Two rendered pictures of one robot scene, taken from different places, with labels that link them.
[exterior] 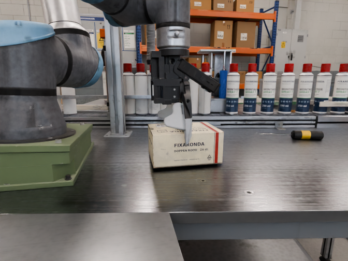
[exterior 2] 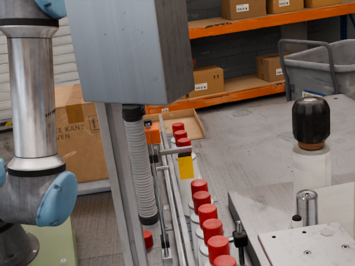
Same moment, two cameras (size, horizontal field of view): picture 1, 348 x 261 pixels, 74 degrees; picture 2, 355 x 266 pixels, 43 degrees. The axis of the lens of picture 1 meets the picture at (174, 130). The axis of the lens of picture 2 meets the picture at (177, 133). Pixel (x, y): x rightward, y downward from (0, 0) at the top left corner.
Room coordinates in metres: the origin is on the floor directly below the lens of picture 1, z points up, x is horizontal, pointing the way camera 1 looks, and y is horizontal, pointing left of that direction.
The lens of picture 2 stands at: (0.91, -0.62, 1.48)
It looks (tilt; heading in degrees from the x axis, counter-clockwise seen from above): 20 degrees down; 88
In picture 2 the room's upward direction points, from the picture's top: 7 degrees counter-clockwise
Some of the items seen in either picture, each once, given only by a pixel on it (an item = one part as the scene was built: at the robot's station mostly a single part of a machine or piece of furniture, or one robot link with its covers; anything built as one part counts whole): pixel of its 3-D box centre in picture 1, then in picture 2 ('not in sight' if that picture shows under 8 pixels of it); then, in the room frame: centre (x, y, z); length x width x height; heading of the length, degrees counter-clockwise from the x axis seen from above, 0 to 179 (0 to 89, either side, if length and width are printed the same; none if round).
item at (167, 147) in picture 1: (183, 142); not in sight; (0.55, -0.02, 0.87); 0.16 x 0.12 x 0.07; 101
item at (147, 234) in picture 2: not in sight; (146, 239); (0.83, 0.39, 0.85); 0.03 x 0.03 x 0.03
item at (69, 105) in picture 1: (68, 89); (188, 177); (0.96, 0.43, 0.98); 0.05 x 0.05 x 0.20
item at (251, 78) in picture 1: (250, 89); not in sight; (0.97, -0.32, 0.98); 0.05 x 0.05 x 0.20
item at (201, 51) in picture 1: (214, 51); (317, 259); (1.07, -0.18, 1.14); 0.14 x 0.11 x 0.01; 91
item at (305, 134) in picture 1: (290, 134); not in sight; (0.75, -0.39, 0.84); 0.20 x 0.03 x 0.03; 83
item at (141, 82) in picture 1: (141, 89); (206, 241); (0.96, 0.13, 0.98); 0.05 x 0.05 x 0.20
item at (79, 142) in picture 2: not in sight; (84, 130); (0.64, 0.93, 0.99); 0.30 x 0.24 x 0.27; 93
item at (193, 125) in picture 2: not in sight; (169, 126); (0.94, 1.24, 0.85); 0.30 x 0.26 x 0.04; 91
